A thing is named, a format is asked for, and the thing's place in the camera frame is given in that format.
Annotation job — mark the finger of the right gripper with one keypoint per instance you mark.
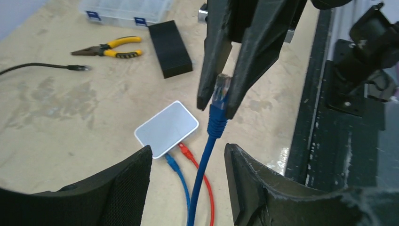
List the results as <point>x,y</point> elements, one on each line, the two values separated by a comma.
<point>260,46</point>
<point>217,47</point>

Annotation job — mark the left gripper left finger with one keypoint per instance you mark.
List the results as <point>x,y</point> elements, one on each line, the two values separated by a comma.
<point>113,197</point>

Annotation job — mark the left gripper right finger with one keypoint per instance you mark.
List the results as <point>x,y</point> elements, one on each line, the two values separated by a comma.
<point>262,197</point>

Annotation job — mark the white network switch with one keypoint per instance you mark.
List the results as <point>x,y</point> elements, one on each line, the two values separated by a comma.
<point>166,129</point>

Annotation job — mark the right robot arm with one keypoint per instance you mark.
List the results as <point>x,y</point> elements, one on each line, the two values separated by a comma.
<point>376,43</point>

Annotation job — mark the black box device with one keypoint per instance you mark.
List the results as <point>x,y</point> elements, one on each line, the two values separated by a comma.
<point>170,49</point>

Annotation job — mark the clear plastic organizer box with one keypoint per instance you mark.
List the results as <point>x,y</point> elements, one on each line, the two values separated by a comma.
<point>125,13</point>

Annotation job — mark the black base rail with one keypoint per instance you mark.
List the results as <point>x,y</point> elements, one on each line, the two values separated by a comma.
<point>331,150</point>

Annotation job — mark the yellow handled pliers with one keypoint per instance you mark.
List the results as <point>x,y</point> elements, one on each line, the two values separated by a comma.
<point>108,49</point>

